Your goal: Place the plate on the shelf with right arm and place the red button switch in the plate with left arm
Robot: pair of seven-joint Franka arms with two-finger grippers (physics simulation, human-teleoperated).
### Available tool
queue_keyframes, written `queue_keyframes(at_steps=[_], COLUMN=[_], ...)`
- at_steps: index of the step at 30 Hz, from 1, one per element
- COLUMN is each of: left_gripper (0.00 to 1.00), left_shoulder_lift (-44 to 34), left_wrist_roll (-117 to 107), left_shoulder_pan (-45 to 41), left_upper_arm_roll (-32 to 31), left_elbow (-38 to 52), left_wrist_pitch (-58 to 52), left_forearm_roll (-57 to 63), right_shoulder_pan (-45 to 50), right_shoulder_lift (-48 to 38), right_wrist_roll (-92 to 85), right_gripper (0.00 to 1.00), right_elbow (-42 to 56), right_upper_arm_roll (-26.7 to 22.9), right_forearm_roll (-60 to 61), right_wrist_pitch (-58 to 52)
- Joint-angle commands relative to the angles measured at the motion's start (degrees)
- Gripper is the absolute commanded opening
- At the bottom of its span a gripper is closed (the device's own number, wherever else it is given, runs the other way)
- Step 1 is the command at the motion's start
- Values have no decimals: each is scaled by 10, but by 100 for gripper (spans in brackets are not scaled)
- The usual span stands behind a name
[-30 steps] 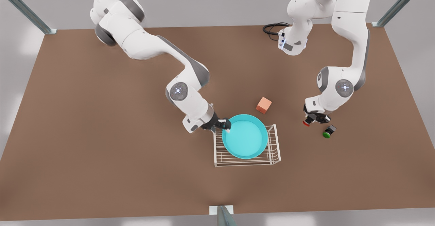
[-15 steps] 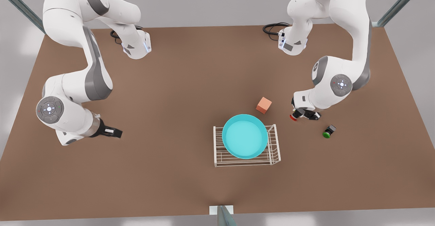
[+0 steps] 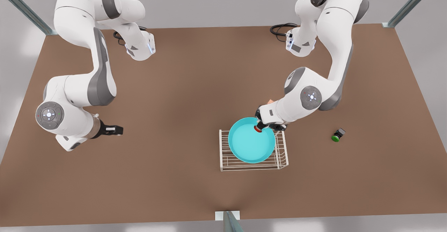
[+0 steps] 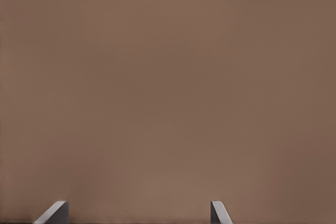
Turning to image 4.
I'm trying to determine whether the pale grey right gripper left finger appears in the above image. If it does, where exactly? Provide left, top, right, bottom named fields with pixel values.
left=32, top=200, right=69, bottom=224

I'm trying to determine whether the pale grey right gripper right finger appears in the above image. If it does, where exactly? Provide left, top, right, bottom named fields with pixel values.
left=210, top=200, right=233, bottom=224

